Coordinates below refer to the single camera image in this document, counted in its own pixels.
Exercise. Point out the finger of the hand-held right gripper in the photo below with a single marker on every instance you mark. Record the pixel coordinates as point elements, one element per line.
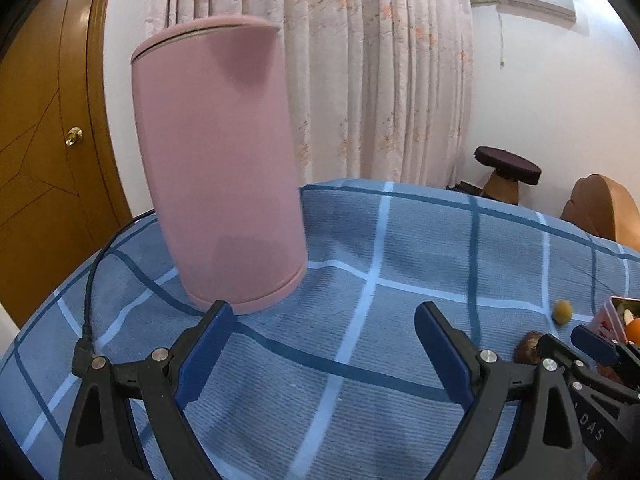
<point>595,345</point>
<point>595,382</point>

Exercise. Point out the wooden stool with dark cushion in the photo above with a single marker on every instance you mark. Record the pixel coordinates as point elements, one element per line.
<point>505,162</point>

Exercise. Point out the brown wooden door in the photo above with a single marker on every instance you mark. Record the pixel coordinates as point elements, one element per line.
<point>45,160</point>

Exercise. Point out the round orange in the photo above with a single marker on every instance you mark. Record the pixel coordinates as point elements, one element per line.
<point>634,332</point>

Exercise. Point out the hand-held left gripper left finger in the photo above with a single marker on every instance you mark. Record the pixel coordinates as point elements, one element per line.
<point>205,355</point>

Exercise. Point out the medium brown mangosteen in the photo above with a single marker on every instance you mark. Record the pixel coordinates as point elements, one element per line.
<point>527,350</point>

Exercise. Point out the brown chair back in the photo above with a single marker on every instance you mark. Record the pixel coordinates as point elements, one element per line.
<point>605,210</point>

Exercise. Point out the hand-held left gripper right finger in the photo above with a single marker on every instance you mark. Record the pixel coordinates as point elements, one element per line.
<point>445,355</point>

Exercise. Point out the pink tin box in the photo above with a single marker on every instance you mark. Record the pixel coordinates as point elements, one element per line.
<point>607,317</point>

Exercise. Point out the blue plaid blanket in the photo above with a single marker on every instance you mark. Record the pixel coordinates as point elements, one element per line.
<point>350,260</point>

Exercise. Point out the pink cylindrical container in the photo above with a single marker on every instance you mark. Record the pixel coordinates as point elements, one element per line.
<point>220,160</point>

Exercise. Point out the brass door knob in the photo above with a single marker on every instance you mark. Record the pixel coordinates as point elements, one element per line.
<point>74,136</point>

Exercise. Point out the pink floral curtain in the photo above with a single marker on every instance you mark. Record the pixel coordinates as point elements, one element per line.
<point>350,85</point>

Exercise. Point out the small yellow-brown longan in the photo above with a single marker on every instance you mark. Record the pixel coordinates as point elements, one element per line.
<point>562,311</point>

